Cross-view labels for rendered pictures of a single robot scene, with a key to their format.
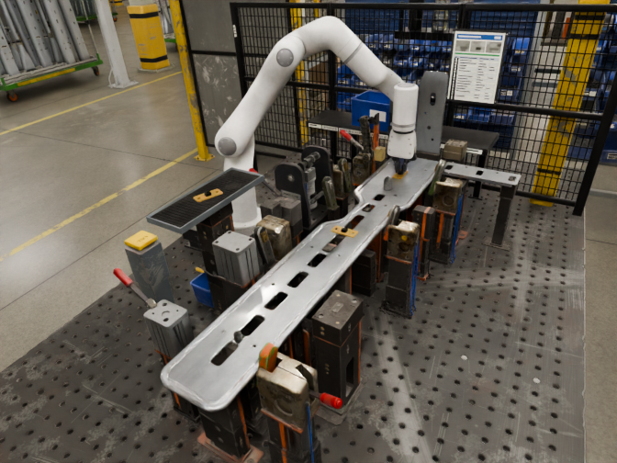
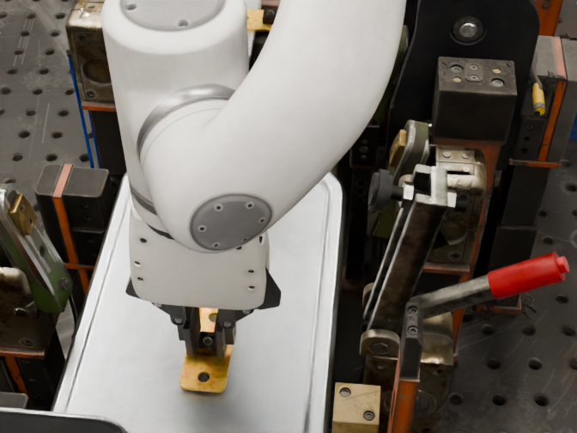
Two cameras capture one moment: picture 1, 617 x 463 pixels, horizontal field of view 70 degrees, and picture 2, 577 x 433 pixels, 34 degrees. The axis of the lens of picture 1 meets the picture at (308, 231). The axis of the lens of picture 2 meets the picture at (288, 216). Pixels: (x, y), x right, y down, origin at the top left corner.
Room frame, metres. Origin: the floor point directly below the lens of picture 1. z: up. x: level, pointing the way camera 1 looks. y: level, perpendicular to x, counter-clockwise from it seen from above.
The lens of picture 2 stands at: (2.02, -0.54, 1.66)
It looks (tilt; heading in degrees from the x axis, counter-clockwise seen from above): 47 degrees down; 152
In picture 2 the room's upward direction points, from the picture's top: straight up
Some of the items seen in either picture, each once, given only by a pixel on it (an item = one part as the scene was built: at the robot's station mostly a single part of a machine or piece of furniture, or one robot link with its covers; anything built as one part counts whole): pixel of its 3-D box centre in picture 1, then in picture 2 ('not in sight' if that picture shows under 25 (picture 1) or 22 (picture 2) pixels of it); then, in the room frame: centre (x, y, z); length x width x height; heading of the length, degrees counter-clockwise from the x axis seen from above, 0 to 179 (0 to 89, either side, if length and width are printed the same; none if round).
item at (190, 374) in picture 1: (343, 236); (266, 15); (1.17, -0.11, 1.00); 1.38 x 0.22 x 0.02; 146
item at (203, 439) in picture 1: (220, 412); not in sight; (0.67, 0.24, 0.84); 0.18 x 0.06 x 0.29; 56
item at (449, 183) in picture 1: (443, 222); (21, 360); (1.42, -0.51, 0.87); 0.12 x 0.09 x 0.35; 56
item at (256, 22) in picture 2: (344, 230); (270, 17); (1.19, -0.12, 1.01); 0.08 x 0.04 x 0.01; 56
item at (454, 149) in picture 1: (451, 181); not in sight; (1.73, -0.64, 0.88); 0.08 x 0.08 x 0.36; 56
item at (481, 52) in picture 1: (475, 67); not in sight; (1.98, -0.77, 1.30); 0.23 x 0.02 x 0.31; 56
